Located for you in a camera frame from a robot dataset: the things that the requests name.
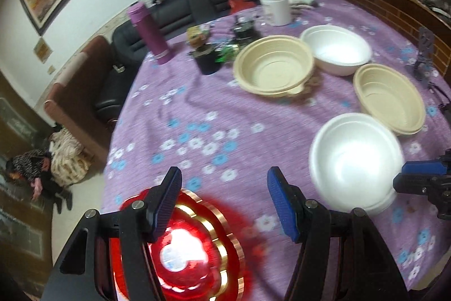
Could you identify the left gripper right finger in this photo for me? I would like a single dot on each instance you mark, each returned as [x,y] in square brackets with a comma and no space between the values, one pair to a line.
[366,269]

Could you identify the black small cup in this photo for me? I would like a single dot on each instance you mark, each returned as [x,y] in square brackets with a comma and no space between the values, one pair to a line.
[206,59]

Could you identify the purple floral tablecloth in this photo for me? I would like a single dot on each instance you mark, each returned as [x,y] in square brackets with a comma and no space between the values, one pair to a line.
[225,140]

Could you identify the white foam plate bowl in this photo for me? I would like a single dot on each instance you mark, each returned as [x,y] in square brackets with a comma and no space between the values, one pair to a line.
[353,160]

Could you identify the purple thermos bottle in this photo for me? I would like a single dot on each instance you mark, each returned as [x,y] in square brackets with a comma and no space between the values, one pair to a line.
[150,33]

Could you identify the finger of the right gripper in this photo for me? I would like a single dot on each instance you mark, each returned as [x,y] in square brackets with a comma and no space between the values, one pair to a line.
[423,167]
[408,183]

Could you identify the brown armchair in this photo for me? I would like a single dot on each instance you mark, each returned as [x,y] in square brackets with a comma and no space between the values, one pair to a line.
[71,97]

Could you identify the red gold-rimmed flower plate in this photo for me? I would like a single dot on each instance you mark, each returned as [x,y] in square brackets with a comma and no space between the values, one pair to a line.
[198,257]

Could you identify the black leather sofa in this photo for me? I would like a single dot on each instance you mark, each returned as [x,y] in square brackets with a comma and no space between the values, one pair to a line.
[173,18]

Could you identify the person crouching on floor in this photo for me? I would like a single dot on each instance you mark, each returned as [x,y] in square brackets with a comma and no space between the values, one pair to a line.
[33,168]

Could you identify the white cloth gloves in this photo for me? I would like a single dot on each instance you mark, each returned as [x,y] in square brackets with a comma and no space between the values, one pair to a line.
[303,4]

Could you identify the white plastic tub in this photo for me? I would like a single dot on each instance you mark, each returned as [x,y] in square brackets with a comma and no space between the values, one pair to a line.
[277,12]

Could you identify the white foam deep bowl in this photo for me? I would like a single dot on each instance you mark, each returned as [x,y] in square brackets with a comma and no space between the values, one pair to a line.
[336,50]

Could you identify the wooden glass cabinet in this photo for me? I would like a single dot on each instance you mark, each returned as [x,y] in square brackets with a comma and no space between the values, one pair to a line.
[25,222]

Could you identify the grey phone stand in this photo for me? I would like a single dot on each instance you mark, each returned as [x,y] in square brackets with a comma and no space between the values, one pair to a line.
[422,67]

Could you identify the red plastic bag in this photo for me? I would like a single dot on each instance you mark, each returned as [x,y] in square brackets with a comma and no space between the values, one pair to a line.
[237,6]

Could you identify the beige ribbed plastic bowl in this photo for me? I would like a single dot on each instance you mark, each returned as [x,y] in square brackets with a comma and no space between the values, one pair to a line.
[390,97]

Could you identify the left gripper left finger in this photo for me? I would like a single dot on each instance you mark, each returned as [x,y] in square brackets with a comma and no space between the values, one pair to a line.
[83,270]

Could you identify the patterned cushion bundle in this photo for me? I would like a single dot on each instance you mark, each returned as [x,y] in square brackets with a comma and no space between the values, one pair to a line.
[70,162]

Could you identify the black round ashtray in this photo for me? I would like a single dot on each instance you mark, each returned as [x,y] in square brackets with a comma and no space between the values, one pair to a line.
[244,29]

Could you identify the green snack wrapper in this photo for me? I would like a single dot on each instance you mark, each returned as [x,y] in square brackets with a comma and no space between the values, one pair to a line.
[227,52]

